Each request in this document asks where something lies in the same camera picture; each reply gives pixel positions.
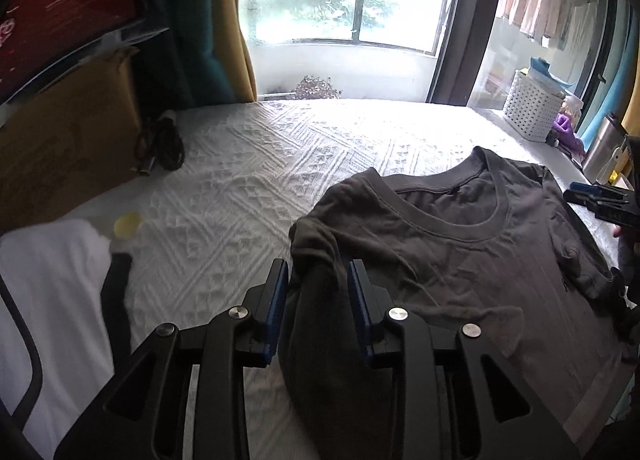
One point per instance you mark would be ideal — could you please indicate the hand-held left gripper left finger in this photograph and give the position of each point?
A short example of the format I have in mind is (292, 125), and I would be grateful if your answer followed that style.
(277, 310)

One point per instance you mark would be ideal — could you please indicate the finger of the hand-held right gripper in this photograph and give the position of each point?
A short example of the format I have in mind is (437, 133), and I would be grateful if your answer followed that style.
(587, 188)
(610, 210)

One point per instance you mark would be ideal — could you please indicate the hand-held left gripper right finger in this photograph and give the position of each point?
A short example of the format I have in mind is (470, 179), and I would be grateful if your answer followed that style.
(359, 310)

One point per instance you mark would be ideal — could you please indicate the dark grey t-shirt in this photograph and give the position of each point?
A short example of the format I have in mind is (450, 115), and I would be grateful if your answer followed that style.
(450, 270)

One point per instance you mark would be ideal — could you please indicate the steel tumbler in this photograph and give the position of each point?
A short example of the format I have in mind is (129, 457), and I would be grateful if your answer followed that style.
(600, 150)

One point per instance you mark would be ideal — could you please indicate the yellow curtain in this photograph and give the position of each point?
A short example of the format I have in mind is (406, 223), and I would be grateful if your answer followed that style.
(631, 105)
(235, 15)

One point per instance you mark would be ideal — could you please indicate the purple cloth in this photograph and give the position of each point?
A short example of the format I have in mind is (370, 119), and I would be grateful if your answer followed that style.
(565, 133)

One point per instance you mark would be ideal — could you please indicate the white perforated basket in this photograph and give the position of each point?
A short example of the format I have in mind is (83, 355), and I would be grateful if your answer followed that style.
(532, 108)

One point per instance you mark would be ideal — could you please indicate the blue item in basket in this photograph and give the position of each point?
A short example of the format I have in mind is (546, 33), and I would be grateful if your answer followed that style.
(547, 73)

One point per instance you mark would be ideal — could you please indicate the small yellow round object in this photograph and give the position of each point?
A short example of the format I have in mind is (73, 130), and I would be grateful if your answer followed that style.
(127, 226)

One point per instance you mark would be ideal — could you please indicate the small potted plant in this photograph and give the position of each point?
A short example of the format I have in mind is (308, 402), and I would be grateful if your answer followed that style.
(316, 89)

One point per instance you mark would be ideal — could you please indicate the white pillow black trim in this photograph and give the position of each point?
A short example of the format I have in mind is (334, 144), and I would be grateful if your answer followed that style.
(50, 300)

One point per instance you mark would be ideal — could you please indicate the brown cardboard box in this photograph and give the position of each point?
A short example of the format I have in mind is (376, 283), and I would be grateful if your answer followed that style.
(65, 150)

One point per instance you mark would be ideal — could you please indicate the dark balcony railing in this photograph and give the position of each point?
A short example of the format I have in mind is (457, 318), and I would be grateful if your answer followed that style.
(361, 5)

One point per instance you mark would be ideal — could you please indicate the tablet with red screen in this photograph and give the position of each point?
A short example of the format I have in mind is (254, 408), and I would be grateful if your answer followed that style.
(60, 25)

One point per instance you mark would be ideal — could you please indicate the dark window frame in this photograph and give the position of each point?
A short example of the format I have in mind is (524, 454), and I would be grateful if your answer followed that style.
(465, 20)

